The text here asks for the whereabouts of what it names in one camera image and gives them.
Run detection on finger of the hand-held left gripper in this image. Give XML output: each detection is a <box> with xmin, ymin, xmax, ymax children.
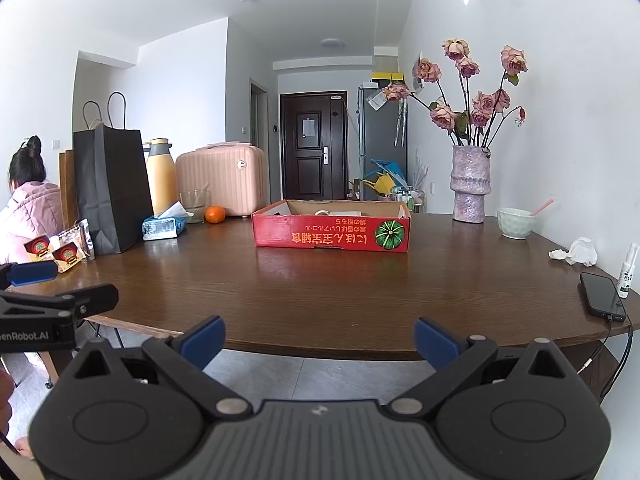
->
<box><xmin>0</xmin><ymin>260</ymin><xmax>58</xmax><ymax>288</ymax></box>
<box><xmin>0</xmin><ymin>284</ymin><xmax>120</xmax><ymax>320</ymax></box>

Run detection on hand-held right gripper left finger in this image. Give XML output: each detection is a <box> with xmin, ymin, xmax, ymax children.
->
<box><xmin>75</xmin><ymin>316</ymin><xmax>252</xmax><ymax>418</ymax></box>

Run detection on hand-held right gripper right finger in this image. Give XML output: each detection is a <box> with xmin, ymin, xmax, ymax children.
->
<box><xmin>387</xmin><ymin>317</ymin><xmax>568</xmax><ymax>417</ymax></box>

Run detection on red cardboard box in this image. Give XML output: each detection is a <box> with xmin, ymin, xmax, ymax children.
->
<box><xmin>251</xmin><ymin>199</ymin><xmax>412</xmax><ymax>253</ymax></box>

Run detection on snack packet with red logo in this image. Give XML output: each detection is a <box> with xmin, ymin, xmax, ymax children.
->
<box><xmin>52</xmin><ymin>242</ymin><xmax>83</xmax><ymax>273</ymax></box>
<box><xmin>22</xmin><ymin>235</ymin><xmax>53</xmax><ymax>264</ymax></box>

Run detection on silver foil packet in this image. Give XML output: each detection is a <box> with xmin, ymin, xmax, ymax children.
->
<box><xmin>62</xmin><ymin>218</ymin><xmax>96</xmax><ymax>261</ymax></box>

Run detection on brown paper bag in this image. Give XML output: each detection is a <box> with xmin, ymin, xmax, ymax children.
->
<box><xmin>59</xmin><ymin>149</ymin><xmax>78</xmax><ymax>228</ymax></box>

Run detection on blue tissue pack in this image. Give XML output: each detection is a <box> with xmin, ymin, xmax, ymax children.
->
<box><xmin>142</xmin><ymin>201</ymin><xmax>195</xmax><ymax>241</ymax></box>

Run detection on black paper bag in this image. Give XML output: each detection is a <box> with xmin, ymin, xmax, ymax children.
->
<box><xmin>73</xmin><ymin>91</ymin><xmax>155</xmax><ymax>255</ymax></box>

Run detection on clear glass cup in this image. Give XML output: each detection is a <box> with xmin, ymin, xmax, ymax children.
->
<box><xmin>179</xmin><ymin>189</ymin><xmax>212</xmax><ymax>224</ymax></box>

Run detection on pale green bowl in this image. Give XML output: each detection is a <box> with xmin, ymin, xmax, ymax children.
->
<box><xmin>496</xmin><ymin>207</ymin><xmax>535</xmax><ymax>240</ymax></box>

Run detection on yellow thermos bottle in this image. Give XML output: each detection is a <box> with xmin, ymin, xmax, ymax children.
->
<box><xmin>145</xmin><ymin>138</ymin><xmax>178</xmax><ymax>216</ymax></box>

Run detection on pale purple textured vase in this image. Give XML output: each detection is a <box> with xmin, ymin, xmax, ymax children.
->
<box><xmin>449</xmin><ymin>145</ymin><xmax>492</xmax><ymax>224</ymax></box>

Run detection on pink ribbed suitcase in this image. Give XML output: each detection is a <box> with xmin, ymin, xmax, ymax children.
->
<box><xmin>175</xmin><ymin>143</ymin><xmax>267</xmax><ymax>218</ymax></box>

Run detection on crumpled white tissue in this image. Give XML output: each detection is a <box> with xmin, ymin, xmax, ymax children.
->
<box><xmin>549</xmin><ymin>236</ymin><xmax>598</xmax><ymax>267</ymax></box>

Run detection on black smartphone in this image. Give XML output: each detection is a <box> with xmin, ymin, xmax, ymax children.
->
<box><xmin>579</xmin><ymin>272</ymin><xmax>627</xmax><ymax>319</ymax></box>

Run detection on pale dried grass stems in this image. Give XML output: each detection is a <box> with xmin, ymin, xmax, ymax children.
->
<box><xmin>412</xmin><ymin>150</ymin><xmax>430</xmax><ymax>191</ymax></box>

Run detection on white spray bottle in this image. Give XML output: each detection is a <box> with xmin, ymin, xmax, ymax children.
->
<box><xmin>617</xmin><ymin>243</ymin><xmax>640</xmax><ymax>299</ymax></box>

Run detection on grey refrigerator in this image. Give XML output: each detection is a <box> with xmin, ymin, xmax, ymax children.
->
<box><xmin>357</xmin><ymin>82</ymin><xmax>408</xmax><ymax>196</ymax></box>

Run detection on dark brown door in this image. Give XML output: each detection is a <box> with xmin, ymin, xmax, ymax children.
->
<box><xmin>280</xmin><ymin>91</ymin><xmax>348</xmax><ymax>201</ymax></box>

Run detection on dried pink roses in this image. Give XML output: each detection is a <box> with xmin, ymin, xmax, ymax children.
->
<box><xmin>382</xmin><ymin>37</ymin><xmax>528</xmax><ymax>150</ymax></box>

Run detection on plain cardboard box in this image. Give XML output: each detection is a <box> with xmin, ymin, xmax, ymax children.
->
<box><xmin>374</xmin><ymin>46</ymin><xmax>399</xmax><ymax>73</ymax></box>

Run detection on small wire shelf with bottles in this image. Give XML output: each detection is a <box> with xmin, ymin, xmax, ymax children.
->
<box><xmin>392</xmin><ymin>186</ymin><xmax>426</xmax><ymax>213</ymax></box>

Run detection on black charging cable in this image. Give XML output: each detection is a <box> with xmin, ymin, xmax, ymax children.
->
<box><xmin>582</xmin><ymin>315</ymin><xmax>636</xmax><ymax>401</ymax></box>

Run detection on wall poster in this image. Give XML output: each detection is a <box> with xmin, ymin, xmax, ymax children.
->
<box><xmin>411</xmin><ymin>52</ymin><xmax>426</xmax><ymax>93</ymax></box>

